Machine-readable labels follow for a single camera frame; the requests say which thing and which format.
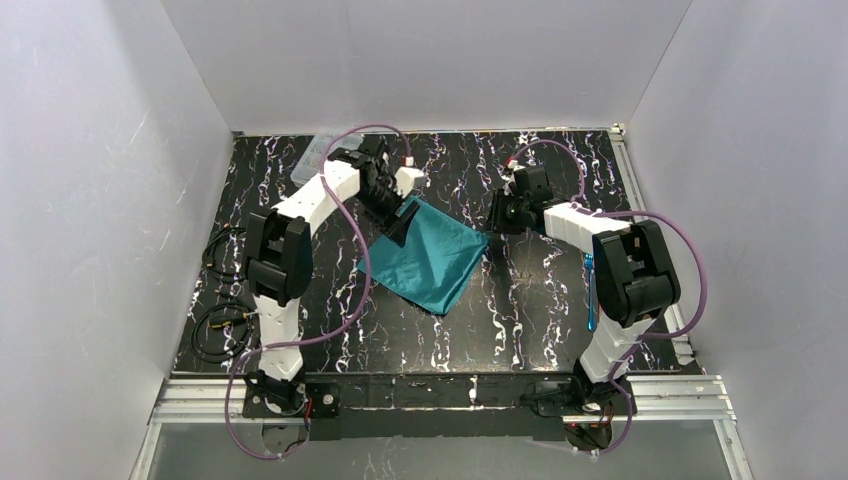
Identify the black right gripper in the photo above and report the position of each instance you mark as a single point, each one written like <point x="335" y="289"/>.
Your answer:
<point x="501" y="216"/>

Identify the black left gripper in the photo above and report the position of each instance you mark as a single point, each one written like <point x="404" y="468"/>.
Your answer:
<point x="390" y="203"/>

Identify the teal cloth napkin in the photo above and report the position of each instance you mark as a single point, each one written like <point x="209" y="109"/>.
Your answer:
<point x="434" y="267"/>

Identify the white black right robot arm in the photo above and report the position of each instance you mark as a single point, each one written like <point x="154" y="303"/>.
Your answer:
<point x="632" y="277"/>

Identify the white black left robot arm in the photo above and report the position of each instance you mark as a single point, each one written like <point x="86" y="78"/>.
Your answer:
<point x="278" y="261"/>

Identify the clear plastic screw organizer box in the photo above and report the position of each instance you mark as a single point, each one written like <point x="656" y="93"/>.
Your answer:
<point x="308" y="165"/>

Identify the aluminium right side rail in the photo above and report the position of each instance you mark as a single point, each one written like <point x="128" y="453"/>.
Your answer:
<point x="640" y="197"/>

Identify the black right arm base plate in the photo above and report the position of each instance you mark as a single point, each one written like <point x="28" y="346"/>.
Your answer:
<point x="571" y="395"/>

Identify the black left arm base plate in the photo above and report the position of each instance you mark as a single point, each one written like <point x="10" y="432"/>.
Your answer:
<point x="291" y="397"/>

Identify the aluminium front frame rail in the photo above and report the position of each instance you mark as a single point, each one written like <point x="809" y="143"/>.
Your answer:
<point x="212" y="400"/>

